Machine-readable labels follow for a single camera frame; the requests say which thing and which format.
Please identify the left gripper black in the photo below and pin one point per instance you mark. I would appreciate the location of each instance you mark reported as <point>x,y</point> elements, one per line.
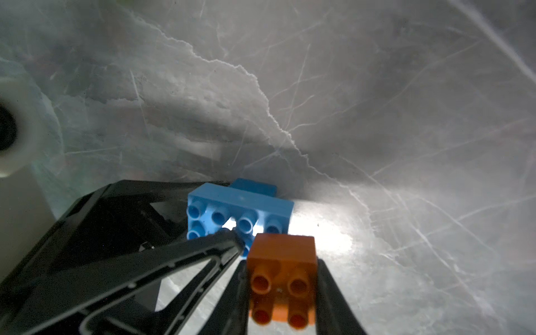
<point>113,265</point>

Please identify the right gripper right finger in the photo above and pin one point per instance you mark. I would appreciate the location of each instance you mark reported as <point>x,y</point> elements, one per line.
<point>333,314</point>

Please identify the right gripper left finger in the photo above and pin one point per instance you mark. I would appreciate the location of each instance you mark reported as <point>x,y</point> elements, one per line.
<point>230,315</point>

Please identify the orange lego brick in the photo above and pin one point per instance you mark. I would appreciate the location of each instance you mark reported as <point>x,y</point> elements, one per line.
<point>283,277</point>

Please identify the light blue long lego brick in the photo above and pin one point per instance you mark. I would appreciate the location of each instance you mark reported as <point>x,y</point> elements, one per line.
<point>211,206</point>

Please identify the dark blue small lego brick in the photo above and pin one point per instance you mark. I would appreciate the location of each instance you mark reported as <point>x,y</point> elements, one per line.
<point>254,187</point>

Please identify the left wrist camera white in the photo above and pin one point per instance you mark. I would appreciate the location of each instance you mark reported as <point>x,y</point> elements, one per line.
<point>25,214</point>

